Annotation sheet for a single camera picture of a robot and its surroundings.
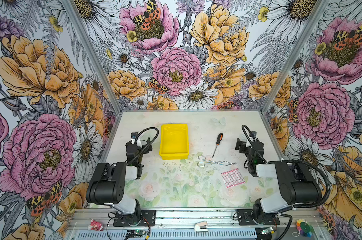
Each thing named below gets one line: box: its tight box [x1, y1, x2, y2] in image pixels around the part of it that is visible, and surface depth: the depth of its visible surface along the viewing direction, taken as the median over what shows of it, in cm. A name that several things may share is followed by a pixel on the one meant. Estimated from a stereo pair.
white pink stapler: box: [194, 220, 209, 232], surface depth 73 cm
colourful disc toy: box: [296, 218, 314, 238], surface depth 73 cm
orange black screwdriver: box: [212, 132, 223, 158], surface depth 106 cm
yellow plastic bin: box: [159, 123, 189, 160], surface depth 101 cm
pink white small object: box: [87, 219, 104, 231], surface depth 71 cm
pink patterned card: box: [221, 168, 246, 188], surface depth 89 cm
